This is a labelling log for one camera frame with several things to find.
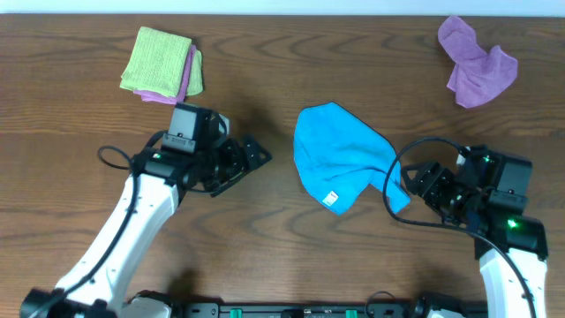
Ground folded green cloth bottom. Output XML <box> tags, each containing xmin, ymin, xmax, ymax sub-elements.
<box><xmin>186</xmin><ymin>49</ymin><xmax>204</xmax><ymax>96</ymax></box>

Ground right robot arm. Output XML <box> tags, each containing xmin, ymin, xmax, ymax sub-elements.
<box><xmin>401</xmin><ymin>146</ymin><xmax>548</xmax><ymax>317</ymax></box>

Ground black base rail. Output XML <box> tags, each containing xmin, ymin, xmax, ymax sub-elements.
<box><xmin>127</xmin><ymin>301</ymin><xmax>486</xmax><ymax>318</ymax></box>

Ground folded green cloth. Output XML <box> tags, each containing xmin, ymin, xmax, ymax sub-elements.
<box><xmin>186</xmin><ymin>49</ymin><xmax>204</xmax><ymax>96</ymax></box>
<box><xmin>120</xmin><ymin>26</ymin><xmax>192</xmax><ymax>97</ymax></box>

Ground crumpled purple cloth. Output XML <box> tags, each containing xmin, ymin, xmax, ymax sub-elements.
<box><xmin>438</xmin><ymin>16</ymin><xmax>518</xmax><ymax>109</ymax></box>

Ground blue microfiber cloth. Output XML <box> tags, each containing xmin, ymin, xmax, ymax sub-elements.
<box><xmin>293</xmin><ymin>102</ymin><xmax>411</xmax><ymax>216</ymax></box>

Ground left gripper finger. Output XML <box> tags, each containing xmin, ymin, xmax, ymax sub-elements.
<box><xmin>210</xmin><ymin>170</ymin><xmax>247</xmax><ymax>198</ymax></box>
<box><xmin>242</xmin><ymin>135</ymin><xmax>272</xmax><ymax>170</ymax></box>

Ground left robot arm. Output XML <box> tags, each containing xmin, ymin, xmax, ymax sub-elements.
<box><xmin>19</xmin><ymin>102</ymin><xmax>272</xmax><ymax>318</ymax></box>

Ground folded pink cloth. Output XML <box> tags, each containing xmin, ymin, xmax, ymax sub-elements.
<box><xmin>133</xmin><ymin>44</ymin><xmax>198</xmax><ymax>107</ymax></box>

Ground right black cable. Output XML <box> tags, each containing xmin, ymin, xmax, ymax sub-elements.
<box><xmin>381</xmin><ymin>135</ymin><xmax>538</xmax><ymax>318</ymax></box>

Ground folded green cloth top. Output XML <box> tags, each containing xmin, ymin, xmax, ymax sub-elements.
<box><xmin>120</xmin><ymin>26</ymin><xmax>192</xmax><ymax>97</ymax></box>

